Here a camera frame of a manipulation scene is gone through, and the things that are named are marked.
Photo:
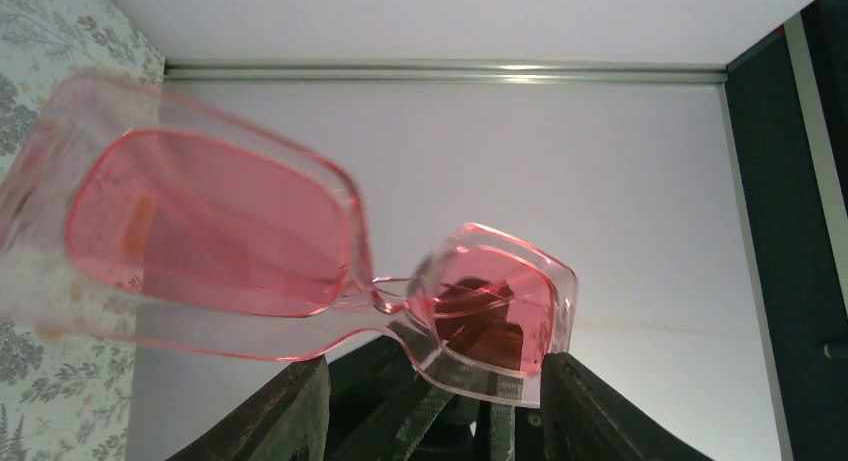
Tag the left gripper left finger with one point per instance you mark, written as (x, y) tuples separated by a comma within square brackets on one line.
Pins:
[(286, 419)]

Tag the aluminium frame bar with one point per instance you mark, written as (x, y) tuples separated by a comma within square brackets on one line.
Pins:
[(518, 72)]

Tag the floral table mat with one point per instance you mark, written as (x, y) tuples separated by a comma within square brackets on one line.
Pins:
[(63, 397)]

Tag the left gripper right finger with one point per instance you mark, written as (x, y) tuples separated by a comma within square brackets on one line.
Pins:
[(585, 419)]

